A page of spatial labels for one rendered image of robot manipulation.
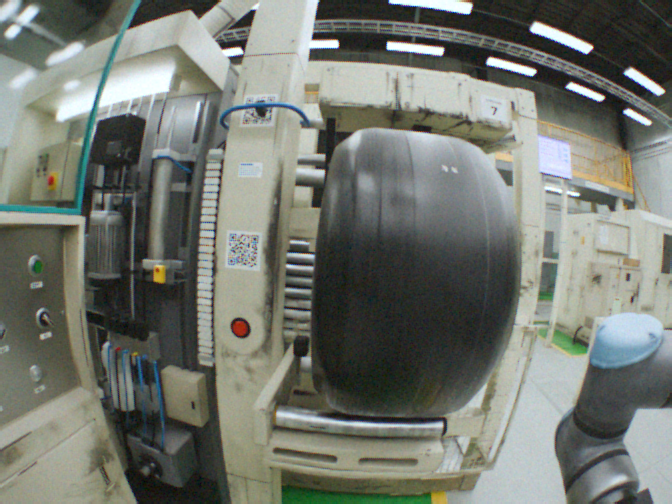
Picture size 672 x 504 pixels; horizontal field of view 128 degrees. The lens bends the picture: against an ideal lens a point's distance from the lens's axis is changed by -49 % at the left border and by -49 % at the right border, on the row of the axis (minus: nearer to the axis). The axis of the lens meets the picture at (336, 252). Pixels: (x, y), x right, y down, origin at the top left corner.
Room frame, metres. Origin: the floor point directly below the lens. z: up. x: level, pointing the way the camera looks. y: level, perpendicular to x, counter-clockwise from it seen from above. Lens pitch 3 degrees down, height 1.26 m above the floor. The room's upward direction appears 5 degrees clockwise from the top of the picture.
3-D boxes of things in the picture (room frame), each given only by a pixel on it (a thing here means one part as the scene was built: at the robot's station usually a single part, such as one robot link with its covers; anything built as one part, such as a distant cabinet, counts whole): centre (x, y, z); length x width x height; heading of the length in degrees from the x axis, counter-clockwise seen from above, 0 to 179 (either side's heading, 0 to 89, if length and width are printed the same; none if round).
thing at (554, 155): (3.38, -2.84, 2.60); 0.60 x 0.05 x 0.55; 83
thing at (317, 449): (0.53, -0.07, 0.84); 0.36 x 0.09 x 0.06; 86
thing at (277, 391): (0.68, 0.10, 0.90); 0.40 x 0.03 x 0.10; 176
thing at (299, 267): (1.06, 0.12, 1.05); 0.20 x 0.15 x 0.30; 86
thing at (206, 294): (0.64, 0.27, 1.19); 0.05 x 0.04 x 0.48; 176
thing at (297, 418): (0.53, -0.07, 0.90); 0.35 x 0.05 x 0.05; 86
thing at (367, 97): (0.96, -0.22, 1.71); 0.61 x 0.25 x 0.15; 86
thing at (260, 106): (0.67, 0.18, 1.52); 0.19 x 0.19 x 0.06; 86
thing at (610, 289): (3.19, -4.17, 0.62); 0.91 x 0.58 x 1.25; 83
